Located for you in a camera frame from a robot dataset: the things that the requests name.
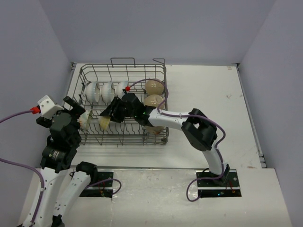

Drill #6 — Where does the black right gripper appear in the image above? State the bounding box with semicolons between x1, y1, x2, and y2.
101;96;137;123

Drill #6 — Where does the cream floral patterned bowl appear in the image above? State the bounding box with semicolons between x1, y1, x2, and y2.
78;109;92;131

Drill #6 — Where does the yellow green patterned bowl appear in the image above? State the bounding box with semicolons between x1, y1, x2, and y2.
98;116;110;131

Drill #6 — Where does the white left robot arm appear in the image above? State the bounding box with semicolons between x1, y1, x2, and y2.
21;96;98;227

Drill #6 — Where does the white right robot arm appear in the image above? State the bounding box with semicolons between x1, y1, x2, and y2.
99;93;230;186

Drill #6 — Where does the white blue bowl middle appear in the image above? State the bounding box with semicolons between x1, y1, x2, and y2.
100;82;115;104

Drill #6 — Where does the white blue bowl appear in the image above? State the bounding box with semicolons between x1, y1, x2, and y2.
100;82;115;104
115;81;128;99
84;82;100;103

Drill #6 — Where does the white blue bowl left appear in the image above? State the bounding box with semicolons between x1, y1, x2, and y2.
84;82;100;103

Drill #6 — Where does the white blue bowl right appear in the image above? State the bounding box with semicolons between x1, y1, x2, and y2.
115;81;128;99

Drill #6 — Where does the beige bowl middle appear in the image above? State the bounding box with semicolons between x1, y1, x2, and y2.
143;94;164;108

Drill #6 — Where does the beige bowl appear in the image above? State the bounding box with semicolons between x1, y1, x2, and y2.
145;80;164;95
145;126;165;135
143;94;164;108

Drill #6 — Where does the beige bowl far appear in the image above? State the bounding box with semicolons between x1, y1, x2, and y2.
145;80;164;95

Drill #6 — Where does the beige bowl near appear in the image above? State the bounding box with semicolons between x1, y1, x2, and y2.
145;126;165;135

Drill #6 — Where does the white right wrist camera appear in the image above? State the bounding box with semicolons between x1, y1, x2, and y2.
119;91;128;98

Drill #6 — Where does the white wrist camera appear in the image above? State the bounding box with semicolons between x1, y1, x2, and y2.
37;95;64;119
119;91;128;98

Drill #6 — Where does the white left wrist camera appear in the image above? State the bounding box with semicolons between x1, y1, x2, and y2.
37;95;64;119

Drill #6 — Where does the grey wire dish rack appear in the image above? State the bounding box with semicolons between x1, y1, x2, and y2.
68;58;169;145

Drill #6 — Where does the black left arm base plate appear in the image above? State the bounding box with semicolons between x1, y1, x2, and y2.
80;171;114;198

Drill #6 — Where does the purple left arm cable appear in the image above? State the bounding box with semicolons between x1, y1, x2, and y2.
0;106;45;225

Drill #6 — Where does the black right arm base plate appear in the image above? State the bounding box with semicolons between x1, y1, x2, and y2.
197;170;242;198

